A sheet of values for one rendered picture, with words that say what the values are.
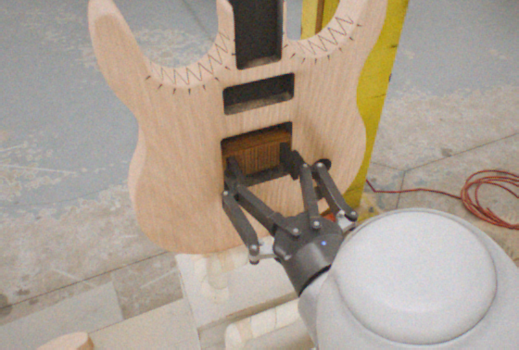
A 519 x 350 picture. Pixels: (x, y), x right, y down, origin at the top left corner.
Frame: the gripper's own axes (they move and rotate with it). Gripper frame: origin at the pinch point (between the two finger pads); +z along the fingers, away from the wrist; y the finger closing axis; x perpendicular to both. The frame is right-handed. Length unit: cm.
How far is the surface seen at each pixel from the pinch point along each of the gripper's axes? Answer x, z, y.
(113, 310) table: -47, 15, -27
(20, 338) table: -47, 16, -46
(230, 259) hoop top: -16.7, -2.4, -5.8
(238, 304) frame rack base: -27.5, -4.1, -5.5
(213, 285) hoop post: -21.6, -2.8, -8.9
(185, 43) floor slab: -135, 280, 50
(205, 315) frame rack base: -27.5, -3.9, -11.2
